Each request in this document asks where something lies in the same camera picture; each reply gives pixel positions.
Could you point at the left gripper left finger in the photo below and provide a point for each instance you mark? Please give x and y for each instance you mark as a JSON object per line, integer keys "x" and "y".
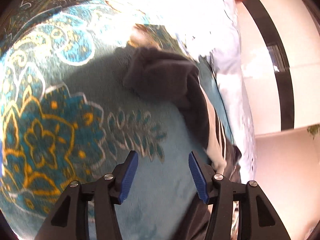
{"x": 69, "y": 218}

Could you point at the black and white fleece hoodie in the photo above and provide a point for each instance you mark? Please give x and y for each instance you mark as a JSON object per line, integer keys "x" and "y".
{"x": 159, "y": 75}

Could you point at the green hanging plant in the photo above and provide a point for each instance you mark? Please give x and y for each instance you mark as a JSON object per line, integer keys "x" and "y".
{"x": 313, "y": 130}

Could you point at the teal floral bed blanket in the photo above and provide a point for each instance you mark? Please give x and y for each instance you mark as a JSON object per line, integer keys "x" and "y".
{"x": 66, "y": 115}

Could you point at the white glossy wardrobe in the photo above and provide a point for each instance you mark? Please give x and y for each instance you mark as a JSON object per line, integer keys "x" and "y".
{"x": 280, "y": 64}

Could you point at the light blue floral quilt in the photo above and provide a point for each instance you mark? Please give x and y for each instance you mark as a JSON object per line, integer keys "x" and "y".
{"x": 210, "y": 29}

